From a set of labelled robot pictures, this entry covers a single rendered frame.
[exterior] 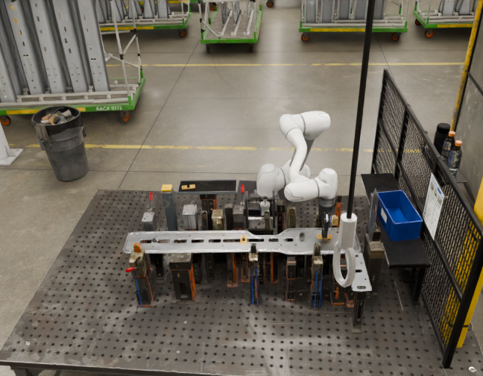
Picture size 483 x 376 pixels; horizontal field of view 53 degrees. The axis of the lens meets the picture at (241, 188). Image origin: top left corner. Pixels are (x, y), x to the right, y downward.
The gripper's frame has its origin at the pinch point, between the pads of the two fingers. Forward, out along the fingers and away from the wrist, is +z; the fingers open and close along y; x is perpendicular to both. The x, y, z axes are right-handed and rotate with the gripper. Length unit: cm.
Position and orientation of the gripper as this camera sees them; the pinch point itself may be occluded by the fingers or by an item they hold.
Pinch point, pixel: (324, 231)
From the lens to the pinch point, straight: 283.5
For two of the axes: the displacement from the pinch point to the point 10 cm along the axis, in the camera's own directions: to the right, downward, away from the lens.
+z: 0.4, 8.3, 5.5
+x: 10.0, -0.2, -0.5
